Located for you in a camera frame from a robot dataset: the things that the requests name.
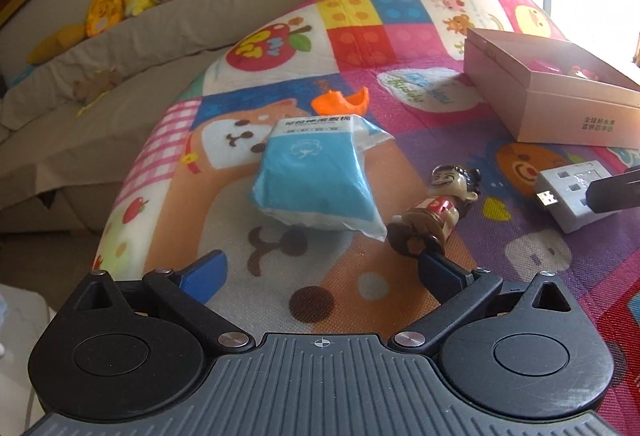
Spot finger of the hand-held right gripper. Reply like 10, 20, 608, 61
586, 167, 640, 214

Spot brown cartoon figurine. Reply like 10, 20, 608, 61
387, 164, 482, 259

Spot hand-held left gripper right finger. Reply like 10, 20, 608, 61
391, 253, 578, 351

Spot colourful cartoon play mat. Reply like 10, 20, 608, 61
92, 0, 640, 436

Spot orange plastic toy shell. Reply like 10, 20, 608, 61
311, 87, 371, 117

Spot pink cardboard box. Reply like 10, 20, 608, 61
464, 26, 640, 149

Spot large yellow plush toy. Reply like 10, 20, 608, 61
85, 0, 126, 39

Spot blue white tissue pack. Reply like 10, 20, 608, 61
250, 114, 396, 241

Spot brown plush toy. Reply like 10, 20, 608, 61
72, 70, 123, 104

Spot beige sofa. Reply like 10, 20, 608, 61
0, 0, 346, 237

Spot white usb adapter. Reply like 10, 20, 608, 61
536, 159, 638, 235

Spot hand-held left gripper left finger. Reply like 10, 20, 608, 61
70, 252, 255, 351

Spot yellow banana-shaped pillow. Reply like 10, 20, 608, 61
27, 23, 86, 64

